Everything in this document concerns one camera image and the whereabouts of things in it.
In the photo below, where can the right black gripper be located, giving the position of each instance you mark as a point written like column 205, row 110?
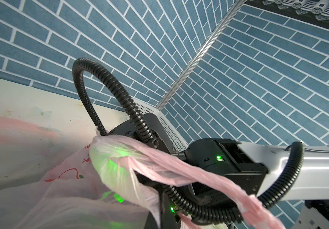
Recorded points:
column 168, row 210

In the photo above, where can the white plastic mesh basket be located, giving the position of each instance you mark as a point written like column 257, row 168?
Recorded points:
column 164, row 123

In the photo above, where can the pink plastic bag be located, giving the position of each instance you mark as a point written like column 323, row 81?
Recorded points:
column 97, row 188

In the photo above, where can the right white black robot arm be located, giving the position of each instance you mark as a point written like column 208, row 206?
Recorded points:
column 272, row 173

